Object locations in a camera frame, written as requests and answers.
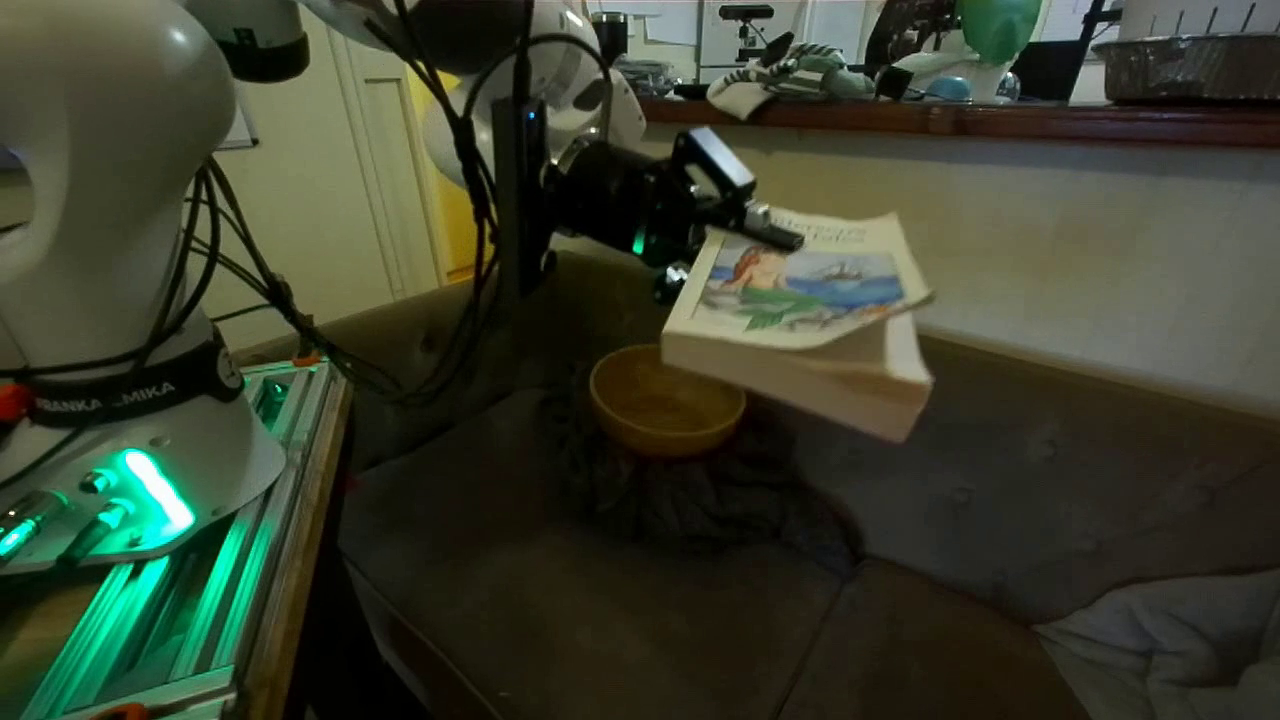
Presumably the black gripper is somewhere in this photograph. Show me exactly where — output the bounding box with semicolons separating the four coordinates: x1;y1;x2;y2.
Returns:
550;137;808;292

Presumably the fairy tales paperback book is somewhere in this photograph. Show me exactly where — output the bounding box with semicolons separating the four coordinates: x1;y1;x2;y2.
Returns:
657;206;936;449

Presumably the dark grey knitted blanket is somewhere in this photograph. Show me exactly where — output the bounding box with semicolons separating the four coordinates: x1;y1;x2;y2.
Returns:
536;373;869;577

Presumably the white folded cloth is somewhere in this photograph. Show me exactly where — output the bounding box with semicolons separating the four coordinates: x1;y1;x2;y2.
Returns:
706;71;792;123

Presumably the green striped towel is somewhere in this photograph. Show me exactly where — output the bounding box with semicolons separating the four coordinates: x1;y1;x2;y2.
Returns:
773;42;878;104

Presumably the yellow door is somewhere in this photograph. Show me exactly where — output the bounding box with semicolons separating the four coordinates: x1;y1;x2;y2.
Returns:
419;146;492;287

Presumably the black pouch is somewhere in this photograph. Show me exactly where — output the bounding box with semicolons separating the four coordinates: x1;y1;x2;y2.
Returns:
865;0;965;76

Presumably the green round balloon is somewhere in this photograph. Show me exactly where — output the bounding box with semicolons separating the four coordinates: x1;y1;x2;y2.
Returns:
957;0;1044;71

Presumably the dark wooden counter top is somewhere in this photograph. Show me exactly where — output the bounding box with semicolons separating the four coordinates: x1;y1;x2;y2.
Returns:
638;91;1280;153

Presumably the black container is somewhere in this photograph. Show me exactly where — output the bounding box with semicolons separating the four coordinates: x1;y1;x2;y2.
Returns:
1013;37;1114;109

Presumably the grey-brown tufted sofa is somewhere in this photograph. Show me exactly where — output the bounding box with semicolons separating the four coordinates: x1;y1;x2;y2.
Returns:
236;250;1280;720

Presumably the light grey crumpled cloth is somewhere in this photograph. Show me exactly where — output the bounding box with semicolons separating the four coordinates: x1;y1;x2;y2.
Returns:
1037;569;1280;720

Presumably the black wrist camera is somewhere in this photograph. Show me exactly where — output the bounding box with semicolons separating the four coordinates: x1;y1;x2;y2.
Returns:
668;123;761;209

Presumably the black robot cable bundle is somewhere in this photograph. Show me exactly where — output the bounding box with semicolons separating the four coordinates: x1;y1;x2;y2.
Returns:
133;0;565;406

